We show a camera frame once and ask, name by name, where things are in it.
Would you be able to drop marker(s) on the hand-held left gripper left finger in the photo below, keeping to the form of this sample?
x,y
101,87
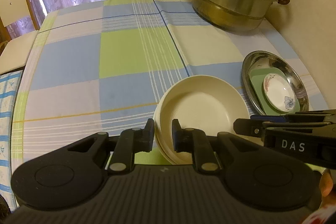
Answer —
x,y
150,132

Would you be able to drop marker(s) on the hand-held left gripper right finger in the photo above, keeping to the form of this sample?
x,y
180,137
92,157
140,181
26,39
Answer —
x,y
175,134

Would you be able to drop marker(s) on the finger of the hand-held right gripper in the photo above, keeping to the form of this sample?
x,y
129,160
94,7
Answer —
x,y
265,117
249,128

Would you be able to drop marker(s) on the cream plastic bowl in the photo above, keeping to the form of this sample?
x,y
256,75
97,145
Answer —
x,y
168,154
202,103

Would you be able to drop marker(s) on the small floral dish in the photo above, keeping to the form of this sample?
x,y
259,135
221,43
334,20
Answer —
x,y
278,91

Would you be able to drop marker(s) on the green square plate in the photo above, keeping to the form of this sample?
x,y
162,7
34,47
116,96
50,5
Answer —
x,y
257,87

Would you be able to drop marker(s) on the round stainless steel plate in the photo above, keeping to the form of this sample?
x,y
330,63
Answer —
x,y
294,74

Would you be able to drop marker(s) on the person's right hand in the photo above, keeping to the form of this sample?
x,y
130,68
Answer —
x,y
329,183

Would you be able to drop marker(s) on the checked tablecloth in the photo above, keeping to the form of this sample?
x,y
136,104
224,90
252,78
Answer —
x,y
105,56

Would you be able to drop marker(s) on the blue white checked cloth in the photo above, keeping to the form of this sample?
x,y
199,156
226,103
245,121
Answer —
x,y
6,134

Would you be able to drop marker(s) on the white wooden chair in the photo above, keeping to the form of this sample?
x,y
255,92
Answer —
x,y
13,3

